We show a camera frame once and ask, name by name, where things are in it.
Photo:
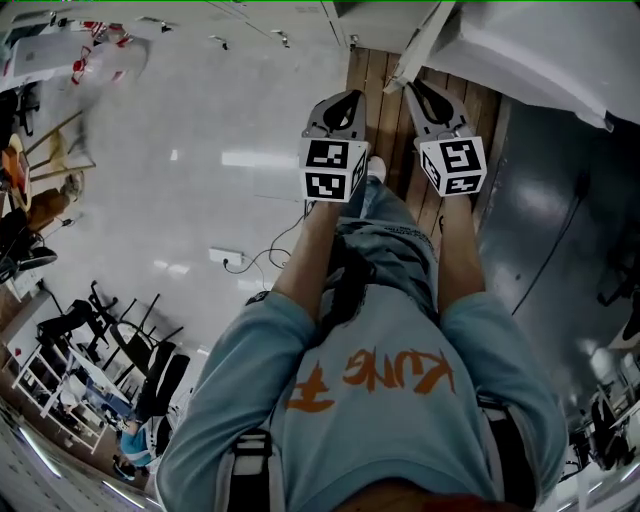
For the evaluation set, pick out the white cardboard box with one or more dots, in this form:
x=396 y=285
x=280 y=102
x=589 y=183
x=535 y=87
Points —
x=45 y=55

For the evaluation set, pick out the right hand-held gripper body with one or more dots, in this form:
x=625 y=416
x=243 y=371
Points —
x=455 y=165

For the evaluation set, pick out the large white foam box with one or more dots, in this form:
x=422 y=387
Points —
x=550 y=40

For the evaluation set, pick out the light blue jeans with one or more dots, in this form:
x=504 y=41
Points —
x=395 y=230

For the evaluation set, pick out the white shoe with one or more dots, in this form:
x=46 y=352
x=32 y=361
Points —
x=377 y=167

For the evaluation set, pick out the wooden plank platform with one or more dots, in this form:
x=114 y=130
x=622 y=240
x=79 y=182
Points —
x=392 y=130

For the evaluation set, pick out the white table frame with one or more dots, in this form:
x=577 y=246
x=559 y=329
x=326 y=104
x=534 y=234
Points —
x=50 y=390

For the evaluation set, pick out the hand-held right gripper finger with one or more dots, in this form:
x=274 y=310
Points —
x=420 y=110
x=457 y=112

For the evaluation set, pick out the person's left forearm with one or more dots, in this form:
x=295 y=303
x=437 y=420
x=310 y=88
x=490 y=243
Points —
x=310 y=250

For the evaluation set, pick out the grey metal locker cabinet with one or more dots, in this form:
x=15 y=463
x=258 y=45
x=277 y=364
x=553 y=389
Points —
x=300 y=15

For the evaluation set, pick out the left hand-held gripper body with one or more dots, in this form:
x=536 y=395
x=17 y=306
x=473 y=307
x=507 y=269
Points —
x=327 y=170

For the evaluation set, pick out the light blue printed sweatshirt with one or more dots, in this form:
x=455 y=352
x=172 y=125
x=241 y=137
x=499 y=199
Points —
x=380 y=425

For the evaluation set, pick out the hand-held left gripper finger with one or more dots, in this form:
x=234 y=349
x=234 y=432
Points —
x=317 y=115
x=361 y=112

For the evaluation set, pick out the white power strip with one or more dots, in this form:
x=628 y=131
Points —
x=225 y=254

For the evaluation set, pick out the wooden stool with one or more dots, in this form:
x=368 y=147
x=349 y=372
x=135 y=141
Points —
x=55 y=145

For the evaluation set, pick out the black metal chair frames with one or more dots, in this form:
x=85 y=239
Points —
x=135 y=340

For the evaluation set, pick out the black office chair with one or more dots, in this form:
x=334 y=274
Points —
x=620 y=290

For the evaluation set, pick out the person's right forearm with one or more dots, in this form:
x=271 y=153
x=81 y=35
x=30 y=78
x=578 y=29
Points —
x=460 y=250

